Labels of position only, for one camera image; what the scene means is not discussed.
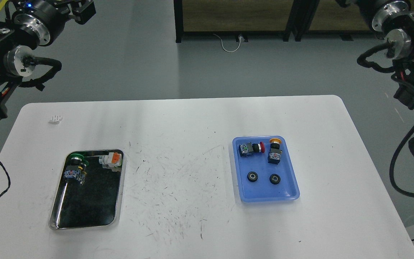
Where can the blue plastic tray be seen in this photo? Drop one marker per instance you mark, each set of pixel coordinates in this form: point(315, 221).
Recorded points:
point(263, 190)

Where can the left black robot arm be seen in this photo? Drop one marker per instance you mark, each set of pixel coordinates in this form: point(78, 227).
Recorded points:
point(29, 24)

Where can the green push button switch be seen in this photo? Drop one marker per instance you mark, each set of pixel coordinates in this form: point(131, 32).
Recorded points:
point(76, 168)

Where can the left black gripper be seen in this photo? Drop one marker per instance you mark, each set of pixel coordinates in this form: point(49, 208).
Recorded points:
point(81, 11)

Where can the yellow push button switch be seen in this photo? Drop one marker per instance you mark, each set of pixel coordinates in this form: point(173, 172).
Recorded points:
point(275, 152)

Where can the silver metal tray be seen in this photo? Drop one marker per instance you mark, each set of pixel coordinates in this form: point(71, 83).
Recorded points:
point(97, 203)

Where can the small white plastic clip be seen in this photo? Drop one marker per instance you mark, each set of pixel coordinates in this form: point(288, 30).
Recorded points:
point(55, 119)

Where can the wooden cabinet black frame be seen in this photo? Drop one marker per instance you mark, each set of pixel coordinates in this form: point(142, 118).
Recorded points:
point(243, 17)

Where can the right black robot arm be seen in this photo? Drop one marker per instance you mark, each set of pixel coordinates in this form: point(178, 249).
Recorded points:
point(393, 21)

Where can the orange white connector block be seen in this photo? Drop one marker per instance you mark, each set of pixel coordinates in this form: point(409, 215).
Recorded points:
point(112, 161)

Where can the red push button switch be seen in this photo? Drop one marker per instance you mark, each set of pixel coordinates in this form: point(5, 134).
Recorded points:
point(248, 149)

